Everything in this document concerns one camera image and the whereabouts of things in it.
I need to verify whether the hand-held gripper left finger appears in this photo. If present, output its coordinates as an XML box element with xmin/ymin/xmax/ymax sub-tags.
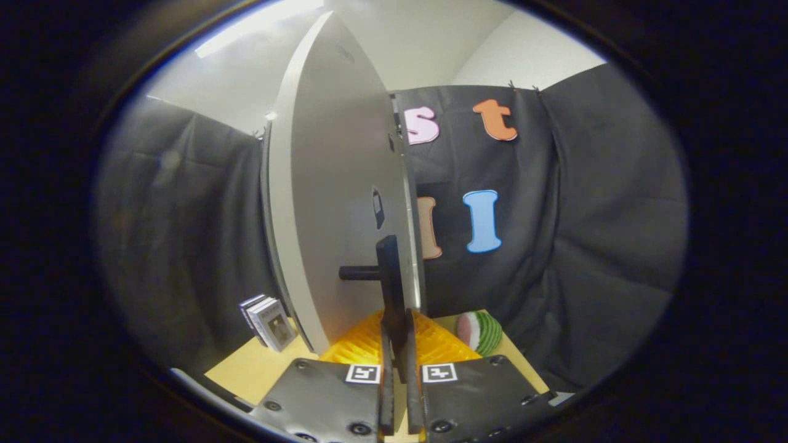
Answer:
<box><xmin>248</xmin><ymin>309</ymin><xmax>396</xmax><ymax>443</ymax></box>

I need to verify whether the grey shoe cabinet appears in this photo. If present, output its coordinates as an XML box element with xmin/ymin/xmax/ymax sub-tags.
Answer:
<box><xmin>389</xmin><ymin>91</ymin><xmax>428</xmax><ymax>316</ymax></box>

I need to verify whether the dark blue book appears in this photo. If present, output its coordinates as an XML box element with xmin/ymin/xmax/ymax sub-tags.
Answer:
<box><xmin>239</xmin><ymin>294</ymin><xmax>265</xmax><ymax>345</ymax></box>

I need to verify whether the black backdrop cloth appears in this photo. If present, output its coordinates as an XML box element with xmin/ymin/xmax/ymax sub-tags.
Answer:
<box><xmin>92</xmin><ymin>62</ymin><xmax>690</xmax><ymax>394</ymax></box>

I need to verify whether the watermelon slice toy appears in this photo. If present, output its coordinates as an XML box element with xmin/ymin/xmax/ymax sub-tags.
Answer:
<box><xmin>456</xmin><ymin>311</ymin><xmax>504</xmax><ymax>357</ymax></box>

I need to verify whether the cream shoe cabinet door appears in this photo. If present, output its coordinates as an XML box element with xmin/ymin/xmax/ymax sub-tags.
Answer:
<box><xmin>262</xmin><ymin>9</ymin><xmax>408</xmax><ymax>383</ymax></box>

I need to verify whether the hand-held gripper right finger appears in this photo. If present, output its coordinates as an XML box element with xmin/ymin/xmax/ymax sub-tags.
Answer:
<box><xmin>403</xmin><ymin>309</ymin><xmax>556</xmax><ymax>443</ymax></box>

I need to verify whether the white cover book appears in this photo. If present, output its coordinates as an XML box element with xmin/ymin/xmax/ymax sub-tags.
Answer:
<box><xmin>251</xmin><ymin>297</ymin><xmax>298</xmax><ymax>353</ymax></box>

